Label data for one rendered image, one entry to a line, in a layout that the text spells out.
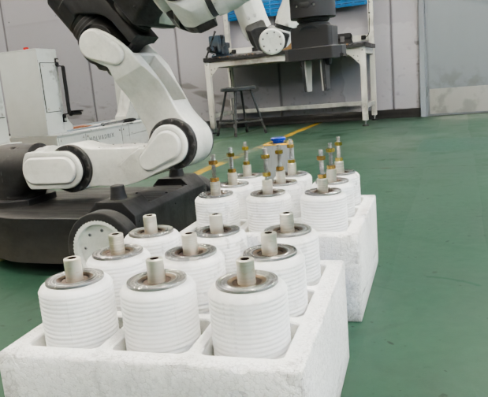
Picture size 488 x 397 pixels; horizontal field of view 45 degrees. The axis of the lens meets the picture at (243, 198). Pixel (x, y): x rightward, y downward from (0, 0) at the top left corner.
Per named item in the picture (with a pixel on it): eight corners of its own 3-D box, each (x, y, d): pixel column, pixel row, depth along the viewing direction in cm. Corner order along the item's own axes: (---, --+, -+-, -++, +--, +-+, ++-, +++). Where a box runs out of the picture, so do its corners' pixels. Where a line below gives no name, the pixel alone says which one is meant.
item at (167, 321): (122, 429, 74) (103, 294, 70) (154, 390, 83) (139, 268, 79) (193, 435, 71) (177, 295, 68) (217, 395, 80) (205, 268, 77)
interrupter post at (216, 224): (207, 235, 95) (206, 216, 94) (212, 231, 97) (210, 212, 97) (221, 235, 94) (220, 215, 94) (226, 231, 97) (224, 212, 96)
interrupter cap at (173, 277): (116, 293, 71) (115, 287, 71) (143, 272, 78) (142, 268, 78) (173, 294, 69) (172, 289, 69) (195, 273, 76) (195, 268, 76)
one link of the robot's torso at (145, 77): (166, 182, 161) (65, 50, 163) (193, 171, 177) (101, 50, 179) (204, 148, 155) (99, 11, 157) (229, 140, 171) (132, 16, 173)
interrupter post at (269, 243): (259, 257, 81) (257, 235, 80) (263, 253, 83) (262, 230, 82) (276, 257, 80) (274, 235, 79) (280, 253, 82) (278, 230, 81)
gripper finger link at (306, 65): (313, 90, 119) (311, 60, 118) (307, 91, 116) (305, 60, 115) (306, 91, 120) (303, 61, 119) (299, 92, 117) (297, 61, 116)
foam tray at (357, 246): (181, 314, 128) (173, 235, 125) (236, 260, 165) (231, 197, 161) (362, 322, 116) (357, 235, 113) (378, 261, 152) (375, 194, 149)
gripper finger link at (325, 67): (321, 90, 115) (319, 58, 114) (326, 90, 118) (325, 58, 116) (329, 90, 114) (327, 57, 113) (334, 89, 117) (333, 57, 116)
